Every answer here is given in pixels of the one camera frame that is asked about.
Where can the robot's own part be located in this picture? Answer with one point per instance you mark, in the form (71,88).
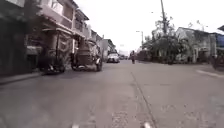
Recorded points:
(75,126)
(146,125)

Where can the tree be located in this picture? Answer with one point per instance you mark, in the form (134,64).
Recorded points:
(168,45)

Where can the row of buildings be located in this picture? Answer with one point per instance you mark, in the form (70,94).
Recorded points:
(40,30)

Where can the parked tricycle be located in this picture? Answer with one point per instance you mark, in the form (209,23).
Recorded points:
(53,58)

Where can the street lamp pole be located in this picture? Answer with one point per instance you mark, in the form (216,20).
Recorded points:
(141,38)

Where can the utility pole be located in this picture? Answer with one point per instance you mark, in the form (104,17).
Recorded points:
(163,20)

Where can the dark three-wheeled vehicle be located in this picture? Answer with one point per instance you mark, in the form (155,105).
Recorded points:
(87,55)

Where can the white car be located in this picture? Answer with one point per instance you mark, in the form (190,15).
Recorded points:
(113,58)

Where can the person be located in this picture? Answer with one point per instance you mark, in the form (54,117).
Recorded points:
(133,56)

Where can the grey house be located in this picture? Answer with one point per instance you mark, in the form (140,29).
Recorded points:
(196,45)

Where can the concrete sidewalk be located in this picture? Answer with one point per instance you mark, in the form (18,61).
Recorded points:
(16,78)

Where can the grey asphalt road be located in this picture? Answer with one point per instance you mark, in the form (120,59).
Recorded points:
(120,96)

